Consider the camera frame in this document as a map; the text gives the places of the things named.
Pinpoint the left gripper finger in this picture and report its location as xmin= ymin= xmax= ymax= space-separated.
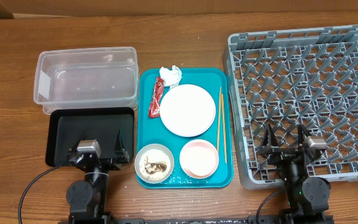
xmin=73 ymin=131 xmax=87 ymax=149
xmin=114 ymin=129 xmax=126 ymax=154

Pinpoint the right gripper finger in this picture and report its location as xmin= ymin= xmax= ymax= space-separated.
xmin=261 ymin=124 xmax=279 ymax=150
xmin=297 ymin=124 xmax=311 ymax=146

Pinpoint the grey bowl with food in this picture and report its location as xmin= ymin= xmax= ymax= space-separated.
xmin=134 ymin=144 xmax=175 ymax=184

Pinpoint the red snack wrapper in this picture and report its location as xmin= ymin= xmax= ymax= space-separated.
xmin=148 ymin=77 xmax=165 ymax=118

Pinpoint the wooden chopstick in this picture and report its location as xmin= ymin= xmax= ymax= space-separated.
xmin=221 ymin=93 xmax=227 ymax=164
xmin=216 ymin=86 xmax=221 ymax=154

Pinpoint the pink bowl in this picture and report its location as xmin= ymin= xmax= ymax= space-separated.
xmin=179 ymin=139 xmax=219 ymax=179

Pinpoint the large white plate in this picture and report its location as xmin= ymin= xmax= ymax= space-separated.
xmin=160 ymin=84 xmax=216 ymax=137

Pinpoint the white tissue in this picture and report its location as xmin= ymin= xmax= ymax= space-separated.
xmin=159 ymin=65 xmax=182 ymax=89

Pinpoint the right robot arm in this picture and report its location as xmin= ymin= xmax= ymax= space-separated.
xmin=255 ymin=124 xmax=334 ymax=223

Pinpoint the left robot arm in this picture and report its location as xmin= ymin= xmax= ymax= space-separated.
xmin=66 ymin=131 xmax=130 ymax=224

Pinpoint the grey dishwasher rack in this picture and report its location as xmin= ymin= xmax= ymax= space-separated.
xmin=223 ymin=25 xmax=358 ymax=190

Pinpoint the black plastic tray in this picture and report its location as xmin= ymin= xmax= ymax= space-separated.
xmin=45 ymin=107 xmax=134 ymax=167

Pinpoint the clear plastic bin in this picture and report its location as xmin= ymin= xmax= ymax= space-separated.
xmin=33 ymin=47 xmax=139 ymax=114

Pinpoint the teal serving tray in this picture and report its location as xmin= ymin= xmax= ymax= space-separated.
xmin=137 ymin=68 xmax=234 ymax=189

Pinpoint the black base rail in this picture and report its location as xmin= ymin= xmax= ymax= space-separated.
xmin=110 ymin=217 xmax=282 ymax=224

